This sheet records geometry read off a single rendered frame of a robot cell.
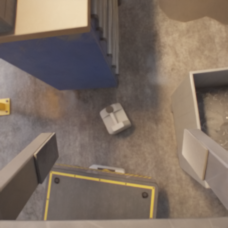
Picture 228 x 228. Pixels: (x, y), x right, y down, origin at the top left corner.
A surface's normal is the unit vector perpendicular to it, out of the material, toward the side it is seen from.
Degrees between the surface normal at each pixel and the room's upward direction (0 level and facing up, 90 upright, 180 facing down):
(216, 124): 17
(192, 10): 0
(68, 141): 0
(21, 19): 0
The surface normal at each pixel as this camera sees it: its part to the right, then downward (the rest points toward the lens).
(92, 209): -0.15, -0.12
